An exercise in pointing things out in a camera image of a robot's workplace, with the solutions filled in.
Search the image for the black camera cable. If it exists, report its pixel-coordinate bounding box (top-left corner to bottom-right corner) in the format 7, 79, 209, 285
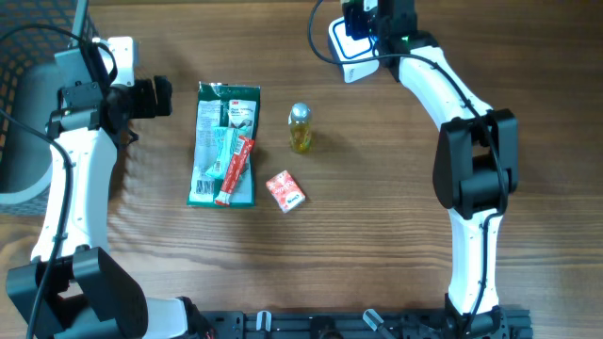
0, 22, 119, 339
307, 0, 510, 339

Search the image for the black right camera cable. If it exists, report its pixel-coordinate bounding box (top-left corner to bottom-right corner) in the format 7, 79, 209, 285
307, 0, 510, 339

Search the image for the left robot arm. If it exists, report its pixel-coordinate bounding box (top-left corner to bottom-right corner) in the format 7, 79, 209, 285
7, 76, 215, 338

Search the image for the yellow liquid bottle silver cap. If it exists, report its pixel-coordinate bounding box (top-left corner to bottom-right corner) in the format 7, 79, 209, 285
288, 103, 312, 153

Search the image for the white barcode scanner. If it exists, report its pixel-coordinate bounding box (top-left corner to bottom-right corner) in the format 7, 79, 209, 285
328, 17, 380, 84

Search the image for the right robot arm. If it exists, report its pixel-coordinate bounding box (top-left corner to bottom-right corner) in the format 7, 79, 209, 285
341, 1, 518, 338

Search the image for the red sachet stick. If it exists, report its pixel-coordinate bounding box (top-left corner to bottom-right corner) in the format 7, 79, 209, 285
214, 136, 255, 206

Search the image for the grey plastic mesh basket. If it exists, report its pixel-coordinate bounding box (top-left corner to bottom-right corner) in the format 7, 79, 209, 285
1, 0, 98, 216

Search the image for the green white gloves packet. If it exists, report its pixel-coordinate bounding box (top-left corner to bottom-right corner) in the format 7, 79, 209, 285
187, 83, 261, 207

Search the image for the black left camera cable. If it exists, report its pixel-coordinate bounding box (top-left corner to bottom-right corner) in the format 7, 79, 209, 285
0, 22, 119, 339

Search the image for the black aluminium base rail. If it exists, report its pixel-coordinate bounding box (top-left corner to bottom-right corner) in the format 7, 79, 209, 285
203, 309, 534, 339

